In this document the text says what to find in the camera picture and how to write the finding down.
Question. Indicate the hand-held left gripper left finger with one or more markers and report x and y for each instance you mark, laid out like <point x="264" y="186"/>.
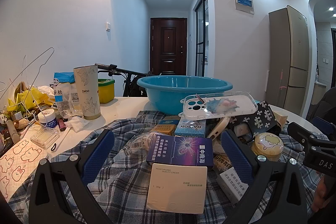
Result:
<point x="101" y="150"/>

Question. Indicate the light blue box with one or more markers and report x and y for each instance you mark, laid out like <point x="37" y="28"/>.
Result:
<point x="190" y="128"/>

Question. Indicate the beige phone case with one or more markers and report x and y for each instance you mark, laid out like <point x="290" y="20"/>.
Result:
<point x="219" y="128"/>

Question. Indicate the wooden rolling pin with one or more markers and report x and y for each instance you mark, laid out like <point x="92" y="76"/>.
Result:
<point x="13" y="133"/>

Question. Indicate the brown snack packet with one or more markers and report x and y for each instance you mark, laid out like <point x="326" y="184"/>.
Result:
<point x="221" y="162"/>

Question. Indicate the purple cigarette box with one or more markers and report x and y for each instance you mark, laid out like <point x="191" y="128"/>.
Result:
<point x="181" y="151"/>

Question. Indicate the cream square cosmetic box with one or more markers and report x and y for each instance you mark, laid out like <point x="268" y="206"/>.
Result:
<point x="176" y="190"/>

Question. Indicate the tan small box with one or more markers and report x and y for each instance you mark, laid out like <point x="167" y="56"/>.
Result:
<point x="280" y="117"/>

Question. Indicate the red lighter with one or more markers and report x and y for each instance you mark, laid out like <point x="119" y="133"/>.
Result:
<point x="62" y="125"/>

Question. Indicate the clear plastic box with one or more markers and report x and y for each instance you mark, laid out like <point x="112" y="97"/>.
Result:
<point x="44" y="137"/>

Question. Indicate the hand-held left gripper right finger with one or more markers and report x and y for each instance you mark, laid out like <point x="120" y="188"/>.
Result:
<point x="236" y="154"/>

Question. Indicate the white light switch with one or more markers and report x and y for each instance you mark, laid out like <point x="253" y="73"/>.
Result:
<point x="108" y="26"/>

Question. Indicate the red and white cigarette box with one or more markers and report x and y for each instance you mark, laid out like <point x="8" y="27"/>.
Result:
<point x="232" y="186"/>

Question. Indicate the person's right hand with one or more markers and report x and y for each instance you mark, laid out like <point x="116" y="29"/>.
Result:
<point x="321" y="195"/>

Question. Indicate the beige refrigerator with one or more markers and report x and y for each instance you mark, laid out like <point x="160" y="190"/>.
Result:
<point x="288" y="61"/>

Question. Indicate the crumpled white tissue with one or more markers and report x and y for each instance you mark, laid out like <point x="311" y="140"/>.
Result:
<point x="77" y="124"/>

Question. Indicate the pink mop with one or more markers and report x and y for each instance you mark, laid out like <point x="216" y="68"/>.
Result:
<point x="282" y="87"/>

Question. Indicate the person's dark jacket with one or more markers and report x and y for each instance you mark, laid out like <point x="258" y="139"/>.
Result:
<point x="324" y="106"/>

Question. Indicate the clear phone case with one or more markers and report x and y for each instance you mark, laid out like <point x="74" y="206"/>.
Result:
<point x="236" y="104"/>

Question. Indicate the cream floral tumbler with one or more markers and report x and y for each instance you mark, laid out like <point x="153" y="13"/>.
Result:
<point x="88" y="98"/>

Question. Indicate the black wallet white crosses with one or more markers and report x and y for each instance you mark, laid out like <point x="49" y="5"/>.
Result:
<point x="262" y="115"/>

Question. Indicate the pink bear print sheet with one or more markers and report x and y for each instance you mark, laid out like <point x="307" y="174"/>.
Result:
<point x="21" y="161"/>

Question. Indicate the blue plastic basin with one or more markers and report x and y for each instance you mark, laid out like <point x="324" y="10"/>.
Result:
<point x="168" y="98"/>

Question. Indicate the white jar blue label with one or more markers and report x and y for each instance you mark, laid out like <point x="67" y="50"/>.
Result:
<point x="47" y="120"/>

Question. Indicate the clear snack packet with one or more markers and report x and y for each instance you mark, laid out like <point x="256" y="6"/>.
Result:
<point x="139" y="142"/>

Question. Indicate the dark wooden door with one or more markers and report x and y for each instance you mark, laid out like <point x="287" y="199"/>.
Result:
<point x="168" y="45"/>

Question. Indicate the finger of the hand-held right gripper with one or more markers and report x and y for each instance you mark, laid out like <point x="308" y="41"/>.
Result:
<point x="299" y="129"/>

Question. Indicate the white kitchen cabinet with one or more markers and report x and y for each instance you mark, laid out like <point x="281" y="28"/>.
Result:
<point x="319" y="92"/>

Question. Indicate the orange small box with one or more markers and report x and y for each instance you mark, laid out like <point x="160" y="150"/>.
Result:
<point x="164" y="129"/>

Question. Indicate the blue plaid shirt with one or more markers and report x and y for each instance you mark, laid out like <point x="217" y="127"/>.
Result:
<point x="126" y="187"/>

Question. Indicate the yellow container green rim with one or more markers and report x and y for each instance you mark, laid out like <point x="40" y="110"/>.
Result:
<point x="106" y="91"/>

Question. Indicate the blue white sugar bag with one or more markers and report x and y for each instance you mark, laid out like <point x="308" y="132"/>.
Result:
<point x="63" y="92"/>

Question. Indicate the black framed glass door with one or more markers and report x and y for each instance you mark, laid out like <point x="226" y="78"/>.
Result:
<point x="200" y="37"/>

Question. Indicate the yellow plastic bag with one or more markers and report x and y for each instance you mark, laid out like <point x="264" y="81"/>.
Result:
<point x="29" y="98"/>

